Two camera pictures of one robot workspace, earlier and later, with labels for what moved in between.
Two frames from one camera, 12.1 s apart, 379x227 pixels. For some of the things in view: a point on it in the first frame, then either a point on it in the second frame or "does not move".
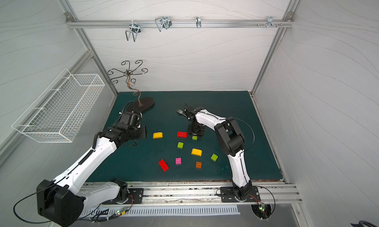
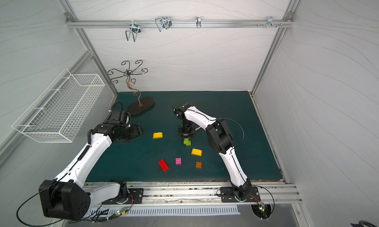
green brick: x=180 y=145 to x=187 y=142
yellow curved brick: x=156 y=135 does not move
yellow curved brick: x=196 y=152 does not move
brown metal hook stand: x=140 y=105 does not move
